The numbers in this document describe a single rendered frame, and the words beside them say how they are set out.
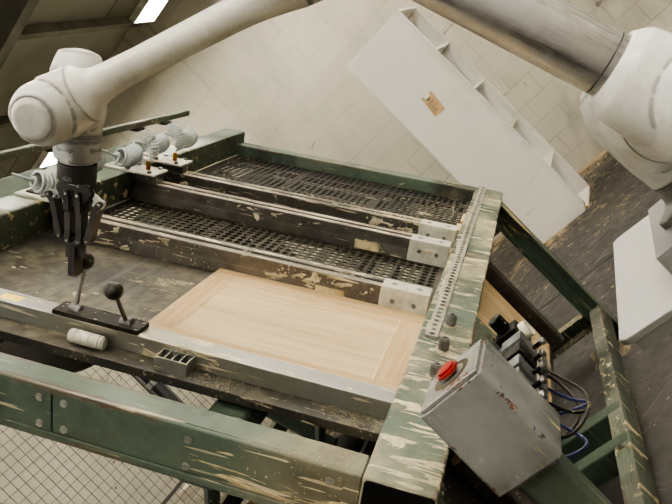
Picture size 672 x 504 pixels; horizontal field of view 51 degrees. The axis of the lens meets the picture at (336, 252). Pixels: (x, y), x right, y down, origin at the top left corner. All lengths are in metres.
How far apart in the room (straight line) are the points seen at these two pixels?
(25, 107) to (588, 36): 0.86
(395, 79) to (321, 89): 1.82
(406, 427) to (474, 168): 4.43
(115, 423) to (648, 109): 0.97
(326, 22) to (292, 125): 1.10
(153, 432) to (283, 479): 0.23
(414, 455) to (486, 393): 0.23
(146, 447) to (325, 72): 6.21
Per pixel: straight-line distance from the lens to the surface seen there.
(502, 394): 1.03
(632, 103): 1.12
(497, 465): 1.09
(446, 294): 1.86
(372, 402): 1.36
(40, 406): 1.35
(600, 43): 1.14
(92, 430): 1.31
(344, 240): 2.25
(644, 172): 1.36
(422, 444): 1.24
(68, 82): 1.25
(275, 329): 1.61
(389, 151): 7.18
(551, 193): 5.58
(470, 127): 5.53
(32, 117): 1.23
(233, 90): 7.68
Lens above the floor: 1.21
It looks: 1 degrees down
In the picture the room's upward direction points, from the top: 44 degrees counter-clockwise
